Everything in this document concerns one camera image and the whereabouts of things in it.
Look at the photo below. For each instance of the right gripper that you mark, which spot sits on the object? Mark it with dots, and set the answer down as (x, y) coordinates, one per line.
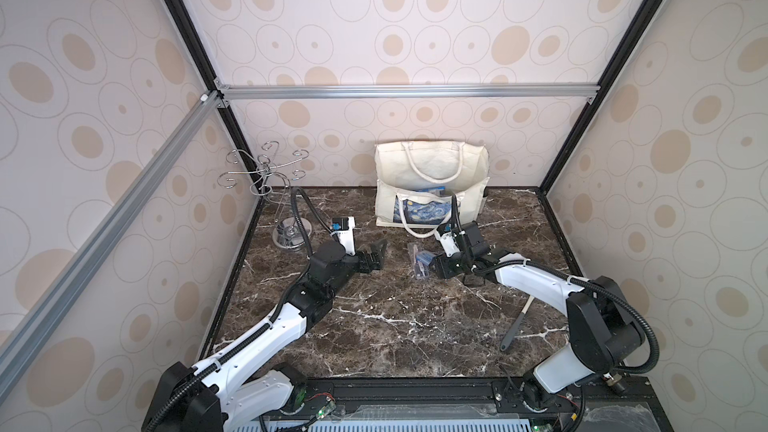
(443, 264)

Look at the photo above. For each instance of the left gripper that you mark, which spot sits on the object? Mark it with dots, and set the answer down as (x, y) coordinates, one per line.
(377, 258)

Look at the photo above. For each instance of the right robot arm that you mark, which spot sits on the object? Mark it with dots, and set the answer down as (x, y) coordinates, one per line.
(606, 333)

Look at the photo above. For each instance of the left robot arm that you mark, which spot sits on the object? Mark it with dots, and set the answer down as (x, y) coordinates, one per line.
(218, 393)

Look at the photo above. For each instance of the blue compass clear case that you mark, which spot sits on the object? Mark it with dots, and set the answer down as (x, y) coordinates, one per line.
(424, 259)

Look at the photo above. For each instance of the pink compass case upper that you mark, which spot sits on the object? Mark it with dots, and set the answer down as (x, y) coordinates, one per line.
(418, 269)

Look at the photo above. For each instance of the cream canvas tote bag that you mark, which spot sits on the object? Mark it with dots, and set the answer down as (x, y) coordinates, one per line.
(422, 185)

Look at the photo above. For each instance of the silver aluminium crossbar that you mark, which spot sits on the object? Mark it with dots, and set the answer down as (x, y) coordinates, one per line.
(317, 92)

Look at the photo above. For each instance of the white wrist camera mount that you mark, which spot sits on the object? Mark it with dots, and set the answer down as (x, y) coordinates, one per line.
(342, 228)

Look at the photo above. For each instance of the chrome wire cup rack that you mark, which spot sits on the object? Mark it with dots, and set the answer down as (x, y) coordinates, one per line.
(272, 181)

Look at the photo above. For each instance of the silver aluminium left rail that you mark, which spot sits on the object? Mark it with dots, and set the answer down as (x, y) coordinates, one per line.
(39, 324)

